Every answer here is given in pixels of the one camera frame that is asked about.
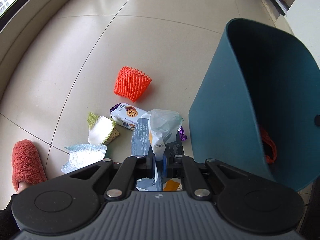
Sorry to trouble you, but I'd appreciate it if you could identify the red mesh bag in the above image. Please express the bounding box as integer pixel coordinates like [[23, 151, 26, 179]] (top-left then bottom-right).
[[259, 127, 277, 164]]

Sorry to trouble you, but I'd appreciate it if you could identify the dark teal trash bin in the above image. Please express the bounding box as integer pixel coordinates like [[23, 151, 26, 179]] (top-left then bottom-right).
[[189, 18, 319, 191]]

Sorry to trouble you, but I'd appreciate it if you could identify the light blue bubble wrap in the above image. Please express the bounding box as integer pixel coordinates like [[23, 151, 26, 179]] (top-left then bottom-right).
[[61, 144, 107, 174]]

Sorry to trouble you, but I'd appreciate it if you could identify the green white foam wrapper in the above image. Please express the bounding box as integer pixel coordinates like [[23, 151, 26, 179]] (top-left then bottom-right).
[[87, 112, 120, 146]]

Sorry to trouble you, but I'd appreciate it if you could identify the purple white snack wrapper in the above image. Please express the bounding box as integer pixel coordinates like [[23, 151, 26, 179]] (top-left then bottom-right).
[[110, 103, 146, 131]]

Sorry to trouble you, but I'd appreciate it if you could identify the orange foam fruit net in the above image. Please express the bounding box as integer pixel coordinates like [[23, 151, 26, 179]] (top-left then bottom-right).
[[113, 66, 152, 102]]

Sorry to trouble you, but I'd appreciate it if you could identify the red fluffy slipper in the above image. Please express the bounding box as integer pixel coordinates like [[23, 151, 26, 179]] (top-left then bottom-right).
[[11, 139, 47, 194]]

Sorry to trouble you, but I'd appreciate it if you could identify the black trouser leg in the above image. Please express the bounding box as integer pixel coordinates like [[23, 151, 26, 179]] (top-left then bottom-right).
[[0, 194, 20, 240]]

